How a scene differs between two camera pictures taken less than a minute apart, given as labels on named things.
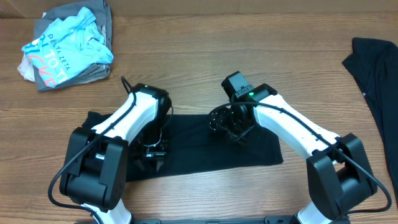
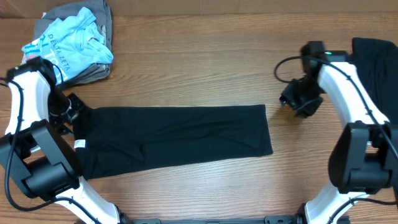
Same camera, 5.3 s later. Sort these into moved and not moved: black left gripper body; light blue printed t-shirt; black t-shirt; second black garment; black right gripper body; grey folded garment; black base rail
Moved: black right gripper body; black left gripper body; black t-shirt
Not moved: grey folded garment; black base rail; light blue printed t-shirt; second black garment
